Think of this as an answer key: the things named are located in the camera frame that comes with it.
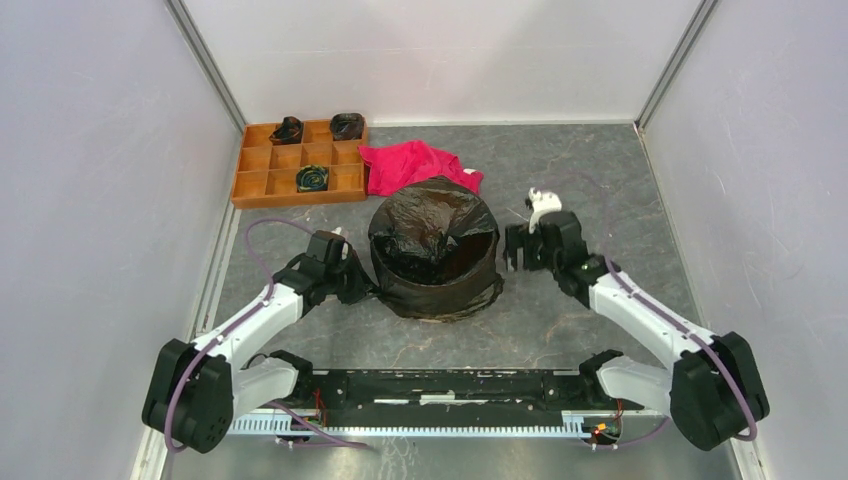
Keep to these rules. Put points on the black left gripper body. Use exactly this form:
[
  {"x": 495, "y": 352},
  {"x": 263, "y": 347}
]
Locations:
[{"x": 346, "y": 279}]

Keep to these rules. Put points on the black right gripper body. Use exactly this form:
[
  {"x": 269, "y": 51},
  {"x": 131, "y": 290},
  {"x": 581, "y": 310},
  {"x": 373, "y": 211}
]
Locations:
[{"x": 533, "y": 249}]

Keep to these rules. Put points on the black plastic trash bag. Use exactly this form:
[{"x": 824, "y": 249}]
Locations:
[{"x": 433, "y": 248}]

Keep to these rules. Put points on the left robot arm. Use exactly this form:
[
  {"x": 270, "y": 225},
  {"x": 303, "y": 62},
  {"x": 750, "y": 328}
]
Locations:
[{"x": 199, "y": 388}]

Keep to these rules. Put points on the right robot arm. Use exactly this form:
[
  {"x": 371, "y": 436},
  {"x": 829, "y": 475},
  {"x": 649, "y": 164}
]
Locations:
[{"x": 707, "y": 385}]

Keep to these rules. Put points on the blue green rolled item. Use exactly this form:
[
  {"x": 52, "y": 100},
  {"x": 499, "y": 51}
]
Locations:
[{"x": 312, "y": 178}]

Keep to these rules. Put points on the red crumpled cloth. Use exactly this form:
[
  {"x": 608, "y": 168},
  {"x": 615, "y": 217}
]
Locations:
[{"x": 396, "y": 166}]

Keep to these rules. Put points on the wooden compartment tray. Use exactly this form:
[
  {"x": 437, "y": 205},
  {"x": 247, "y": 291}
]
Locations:
[{"x": 265, "y": 174}]

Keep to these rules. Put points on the dark rolled item back right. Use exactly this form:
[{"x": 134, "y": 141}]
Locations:
[{"x": 347, "y": 126}]

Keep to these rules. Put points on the black rolled item back left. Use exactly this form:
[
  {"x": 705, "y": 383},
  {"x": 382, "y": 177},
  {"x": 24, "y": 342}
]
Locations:
[{"x": 289, "y": 131}]

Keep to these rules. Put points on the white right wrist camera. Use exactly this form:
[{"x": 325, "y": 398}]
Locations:
[{"x": 541, "y": 203}]

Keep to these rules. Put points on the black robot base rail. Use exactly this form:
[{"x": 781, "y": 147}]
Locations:
[{"x": 466, "y": 398}]

